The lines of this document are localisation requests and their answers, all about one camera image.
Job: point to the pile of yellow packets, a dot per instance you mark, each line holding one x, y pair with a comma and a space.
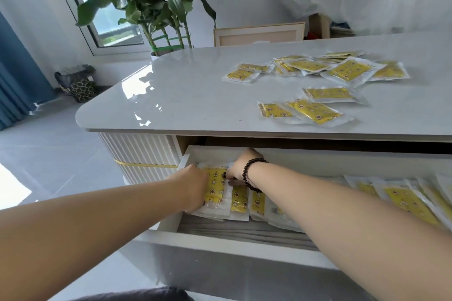
349, 70

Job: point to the person's left hand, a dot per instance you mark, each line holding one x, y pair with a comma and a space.
192, 188

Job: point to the brown cardboard box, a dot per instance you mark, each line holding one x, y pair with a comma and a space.
319, 25

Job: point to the person's right hand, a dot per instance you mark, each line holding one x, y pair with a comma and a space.
243, 163

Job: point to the white plant pot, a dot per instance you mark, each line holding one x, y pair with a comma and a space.
154, 56

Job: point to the wooden picture frame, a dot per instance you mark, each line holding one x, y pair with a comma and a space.
257, 36

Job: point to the person's right forearm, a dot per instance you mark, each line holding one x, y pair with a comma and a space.
353, 226

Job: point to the person's left forearm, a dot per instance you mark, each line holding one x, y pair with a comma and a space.
70, 240

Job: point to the blue curtain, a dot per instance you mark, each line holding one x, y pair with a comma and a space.
17, 82

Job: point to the white drawer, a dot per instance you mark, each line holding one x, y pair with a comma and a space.
318, 163

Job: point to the dark patterned basket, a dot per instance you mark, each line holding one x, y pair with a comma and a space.
83, 91

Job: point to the row of yellow packets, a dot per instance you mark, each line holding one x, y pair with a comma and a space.
409, 202

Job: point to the red and black box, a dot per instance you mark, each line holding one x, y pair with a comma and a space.
309, 36

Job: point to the small white framed window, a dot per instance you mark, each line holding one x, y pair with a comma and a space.
116, 29

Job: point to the person's grey trousers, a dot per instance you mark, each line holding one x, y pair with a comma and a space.
141, 295

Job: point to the yellow tape strip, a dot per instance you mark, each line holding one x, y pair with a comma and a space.
148, 164

